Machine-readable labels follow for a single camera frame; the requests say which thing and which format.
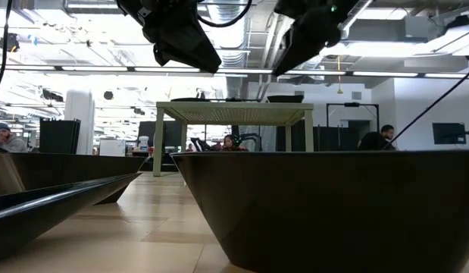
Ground silver spiral duct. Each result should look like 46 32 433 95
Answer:
338 0 374 32

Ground white column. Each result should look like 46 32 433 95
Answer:
64 89 96 155

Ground person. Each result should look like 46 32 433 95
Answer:
220 134 249 152
0 122 29 154
357 124 397 152

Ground black ceiling device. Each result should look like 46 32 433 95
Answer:
0 33 20 53

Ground left arm black supply cable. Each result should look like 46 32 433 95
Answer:
0 0 13 106

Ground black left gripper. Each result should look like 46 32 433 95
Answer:
116 0 223 74

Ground black square cup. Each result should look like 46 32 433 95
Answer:
267 95 305 104

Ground yellow hanging cord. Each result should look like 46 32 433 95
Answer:
335 55 344 95

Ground arm black supply cable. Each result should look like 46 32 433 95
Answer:
0 0 13 106
383 65 469 151

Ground black screen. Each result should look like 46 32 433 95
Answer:
137 121 184 149

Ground green perforated metal riser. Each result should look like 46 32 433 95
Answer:
152 101 315 177

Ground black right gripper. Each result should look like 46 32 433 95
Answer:
274 0 359 77

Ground black wall monitor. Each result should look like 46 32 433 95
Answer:
432 122 467 146

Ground black tube stand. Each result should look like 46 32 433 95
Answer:
326 102 380 130

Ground black partition panel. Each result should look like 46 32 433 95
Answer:
275 120 360 152
39 118 82 155

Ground right arm black supply cable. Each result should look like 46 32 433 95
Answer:
383 65 469 151

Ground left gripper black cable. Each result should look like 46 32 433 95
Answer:
197 0 255 29

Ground long ceiling light strip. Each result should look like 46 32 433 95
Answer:
0 64 469 80

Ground black teardrop plate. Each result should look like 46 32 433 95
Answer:
169 150 469 273
0 152 147 206
0 172 143 263

